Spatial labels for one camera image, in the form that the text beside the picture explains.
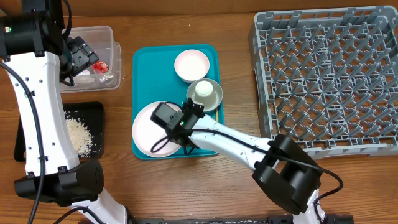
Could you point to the red snack wrapper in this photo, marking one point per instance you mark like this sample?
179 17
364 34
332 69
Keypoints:
100 67

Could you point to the white round plate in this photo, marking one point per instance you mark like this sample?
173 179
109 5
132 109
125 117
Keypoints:
145 133

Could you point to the grey dish rack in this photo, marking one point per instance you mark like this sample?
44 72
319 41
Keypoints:
327 78

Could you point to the white napkin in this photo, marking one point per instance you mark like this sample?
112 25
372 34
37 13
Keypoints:
84 78

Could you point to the white round bowl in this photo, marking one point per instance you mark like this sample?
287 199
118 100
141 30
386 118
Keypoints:
191 65

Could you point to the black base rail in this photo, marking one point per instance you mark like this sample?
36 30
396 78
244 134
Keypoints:
278 219

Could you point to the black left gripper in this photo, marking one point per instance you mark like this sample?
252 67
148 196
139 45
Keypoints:
84 56

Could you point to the clear plastic bin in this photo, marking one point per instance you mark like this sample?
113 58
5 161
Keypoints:
105 74

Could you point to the white paper cup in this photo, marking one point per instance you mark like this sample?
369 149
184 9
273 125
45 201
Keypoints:
204 92

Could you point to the grey green bowl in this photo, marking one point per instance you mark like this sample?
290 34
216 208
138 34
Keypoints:
218 94

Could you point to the white rice pile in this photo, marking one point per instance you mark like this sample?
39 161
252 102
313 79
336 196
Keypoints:
80 137

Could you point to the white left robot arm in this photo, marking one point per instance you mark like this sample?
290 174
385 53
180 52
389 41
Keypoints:
39 55

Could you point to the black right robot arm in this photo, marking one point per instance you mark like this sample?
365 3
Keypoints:
285 173

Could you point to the black plastic tray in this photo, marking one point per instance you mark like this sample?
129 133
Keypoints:
92 115

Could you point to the teal plastic tray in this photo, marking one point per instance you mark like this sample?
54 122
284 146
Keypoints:
155 79

